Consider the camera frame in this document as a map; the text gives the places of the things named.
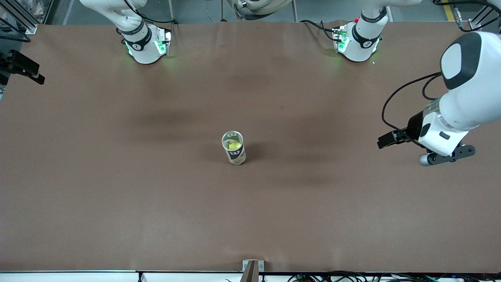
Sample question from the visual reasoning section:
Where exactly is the black right arm base cable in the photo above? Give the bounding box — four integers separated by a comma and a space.
117, 0, 177, 25

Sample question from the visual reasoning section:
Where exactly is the brown table cover sheet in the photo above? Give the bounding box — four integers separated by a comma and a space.
0, 20, 501, 273

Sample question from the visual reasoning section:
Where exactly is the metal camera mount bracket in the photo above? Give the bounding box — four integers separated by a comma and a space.
240, 260, 265, 282

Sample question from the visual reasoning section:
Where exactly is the black cable bundle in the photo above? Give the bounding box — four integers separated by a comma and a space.
288, 270, 501, 282

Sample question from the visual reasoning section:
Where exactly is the black arm base cable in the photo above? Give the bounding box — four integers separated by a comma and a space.
117, 0, 177, 25
299, 20, 343, 42

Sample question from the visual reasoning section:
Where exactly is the black left arm base cable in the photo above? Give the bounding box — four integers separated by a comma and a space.
299, 20, 343, 42

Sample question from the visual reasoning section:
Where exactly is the grey rounded housing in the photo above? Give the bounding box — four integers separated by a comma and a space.
227, 0, 294, 20

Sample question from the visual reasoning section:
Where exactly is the aluminium frame post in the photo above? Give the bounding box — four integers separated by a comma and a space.
0, 0, 38, 35
469, 0, 501, 31

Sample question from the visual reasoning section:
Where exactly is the clear plastic tennis ball can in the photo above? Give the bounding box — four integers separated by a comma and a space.
222, 130, 247, 165

